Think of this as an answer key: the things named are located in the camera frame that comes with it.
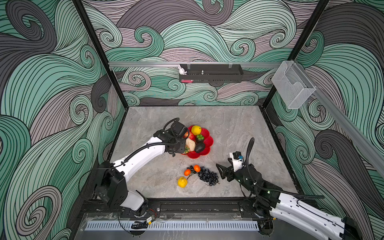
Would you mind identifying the black wall shelf tray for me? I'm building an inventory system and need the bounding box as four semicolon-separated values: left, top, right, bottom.
179;65;244;85

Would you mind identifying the right black cable loop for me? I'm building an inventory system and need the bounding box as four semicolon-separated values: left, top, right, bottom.
244;137;325;200

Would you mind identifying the red flower-shaped fruit bowl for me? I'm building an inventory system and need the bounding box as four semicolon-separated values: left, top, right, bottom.
183;126;214;159

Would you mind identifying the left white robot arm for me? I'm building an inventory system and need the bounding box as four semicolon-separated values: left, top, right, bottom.
95;118;189;217

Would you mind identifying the dark fake avocado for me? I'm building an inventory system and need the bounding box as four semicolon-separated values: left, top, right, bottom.
195;142;206;153

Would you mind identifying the small orange fake tangerine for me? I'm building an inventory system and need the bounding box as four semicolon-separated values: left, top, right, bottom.
184;169;192;177

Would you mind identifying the clear plastic wall bin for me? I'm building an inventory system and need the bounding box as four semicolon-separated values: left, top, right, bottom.
272;61;316;109

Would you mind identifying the small yellow fake lemon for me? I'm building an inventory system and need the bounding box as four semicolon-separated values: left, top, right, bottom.
178;177;188;188

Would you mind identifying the large yellow fake lemon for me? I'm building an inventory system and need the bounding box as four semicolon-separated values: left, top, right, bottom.
191;125;202;136

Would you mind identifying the white slotted cable duct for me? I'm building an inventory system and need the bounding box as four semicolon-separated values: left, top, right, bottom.
85;220;259;232

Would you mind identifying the cream fake pear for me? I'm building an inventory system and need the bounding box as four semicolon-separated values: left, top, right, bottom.
186;138;196;152

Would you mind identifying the aluminium wall rail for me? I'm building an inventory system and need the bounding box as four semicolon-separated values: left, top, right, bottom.
108;61;282;69

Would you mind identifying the red fake apple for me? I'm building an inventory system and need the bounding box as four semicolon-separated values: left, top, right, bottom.
184;132;196;141

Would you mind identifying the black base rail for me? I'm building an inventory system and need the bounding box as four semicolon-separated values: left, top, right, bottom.
81;197;277;219

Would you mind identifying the left black cable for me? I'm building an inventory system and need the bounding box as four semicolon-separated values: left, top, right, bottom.
113;117;181;169

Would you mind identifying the dark maroon fake fruit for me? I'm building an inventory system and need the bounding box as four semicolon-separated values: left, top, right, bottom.
196;134;205;142

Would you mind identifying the dark fake grape bunch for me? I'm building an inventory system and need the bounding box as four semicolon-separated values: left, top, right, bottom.
198;167;219;186

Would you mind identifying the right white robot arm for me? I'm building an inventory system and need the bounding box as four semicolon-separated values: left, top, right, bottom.
217;164;363;240

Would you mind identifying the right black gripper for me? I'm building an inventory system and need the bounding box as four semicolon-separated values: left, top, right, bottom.
216;157;257;196

